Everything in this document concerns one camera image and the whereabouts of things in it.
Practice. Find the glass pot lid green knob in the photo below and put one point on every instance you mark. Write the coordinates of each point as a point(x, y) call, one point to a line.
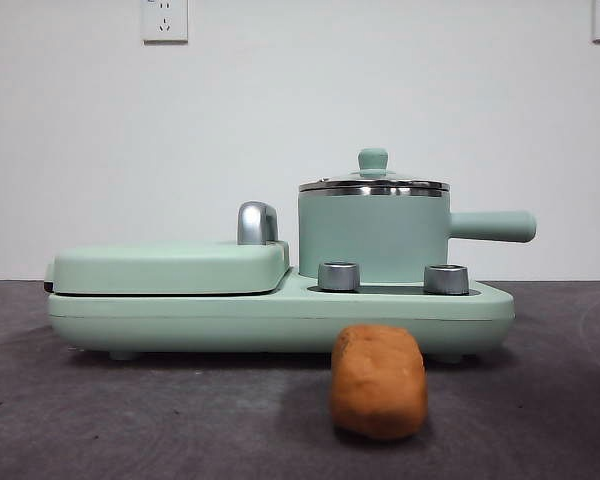
point(374, 160)

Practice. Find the green breakfast maker base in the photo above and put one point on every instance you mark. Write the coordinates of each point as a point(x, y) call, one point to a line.
point(205, 320)

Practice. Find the brown potato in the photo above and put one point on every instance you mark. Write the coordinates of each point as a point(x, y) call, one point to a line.
point(377, 385)

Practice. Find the silver control knob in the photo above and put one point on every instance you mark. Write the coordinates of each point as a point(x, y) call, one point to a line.
point(446, 279)
point(338, 276)

